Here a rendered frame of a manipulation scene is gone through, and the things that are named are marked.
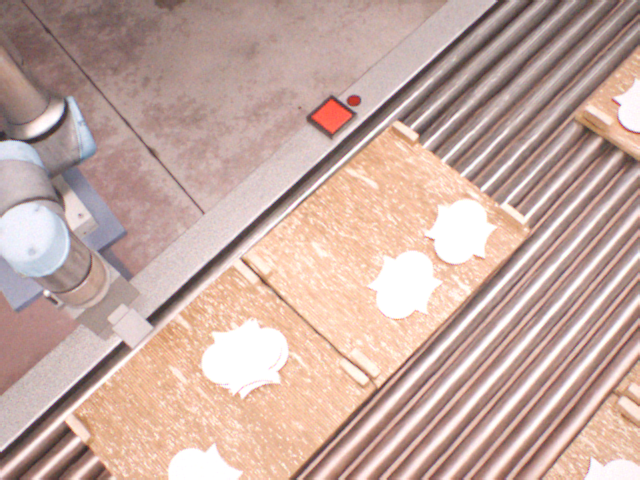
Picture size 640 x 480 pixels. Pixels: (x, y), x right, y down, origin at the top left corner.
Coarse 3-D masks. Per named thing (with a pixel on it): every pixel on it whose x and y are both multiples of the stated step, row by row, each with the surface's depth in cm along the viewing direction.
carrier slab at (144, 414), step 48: (240, 288) 126; (192, 336) 123; (288, 336) 121; (144, 384) 119; (192, 384) 119; (288, 384) 118; (336, 384) 117; (96, 432) 116; (144, 432) 116; (192, 432) 115; (240, 432) 115; (288, 432) 114
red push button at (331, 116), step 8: (328, 104) 143; (336, 104) 143; (320, 112) 142; (328, 112) 142; (336, 112) 142; (344, 112) 142; (320, 120) 141; (328, 120) 141; (336, 120) 141; (344, 120) 141; (328, 128) 140; (336, 128) 140
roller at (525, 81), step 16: (608, 0) 151; (592, 16) 149; (576, 32) 147; (560, 48) 146; (544, 64) 144; (512, 80) 144; (528, 80) 143; (496, 96) 142; (512, 96) 142; (480, 112) 141; (496, 112) 140; (464, 128) 139; (480, 128) 139; (448, 144) 138; (464, 144) 138; (448, 160) 136; (288, 304) 126
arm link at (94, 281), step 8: (96, 256) 89; (96, 264) 88; (96, 272) 88; (88, 280) 86; (96, 280) 88; (80, 288) 86; (88, 288) 87; (96, 288) 89; (56, 296) 88; (64, 296) 86; (72, 296) 87; (80, 296) 87; (88, 296) 88
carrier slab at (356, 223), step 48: (384, 144) 137; (336, 192) 133; (384, 192) 132; (432, 192) 131; (480, 192) 130; (288, 240) 129; (336, 240) 128; (384, 240) 128; (432, 240) 127; (288, 288) 125; (336, 288) 124; (336, 336) 121; (384, 336) 120
